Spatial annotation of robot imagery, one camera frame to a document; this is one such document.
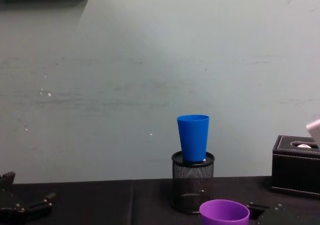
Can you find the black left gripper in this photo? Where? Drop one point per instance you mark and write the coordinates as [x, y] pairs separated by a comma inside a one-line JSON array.
[[11, 216]]

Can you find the black table cloth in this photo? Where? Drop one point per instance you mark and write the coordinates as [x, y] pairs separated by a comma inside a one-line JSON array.
[[105, 202]]

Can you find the blue plastic cup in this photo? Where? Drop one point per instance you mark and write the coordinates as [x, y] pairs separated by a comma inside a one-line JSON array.
[[193, 137]]

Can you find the black leather tissue box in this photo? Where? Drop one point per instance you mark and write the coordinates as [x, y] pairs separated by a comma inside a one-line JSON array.
[[292, 170]]

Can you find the black mesh pen holder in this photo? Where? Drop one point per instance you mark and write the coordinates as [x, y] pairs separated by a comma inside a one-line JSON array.
[[191, 182]]

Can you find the white paper tissue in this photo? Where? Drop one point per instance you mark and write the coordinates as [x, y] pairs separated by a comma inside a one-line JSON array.
[[313, 128]]

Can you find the purple plastic cup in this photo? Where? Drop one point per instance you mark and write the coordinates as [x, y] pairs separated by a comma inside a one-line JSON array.
[[223, 213]]

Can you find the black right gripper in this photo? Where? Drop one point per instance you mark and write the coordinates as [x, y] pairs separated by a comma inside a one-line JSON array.
[[280, 216]]

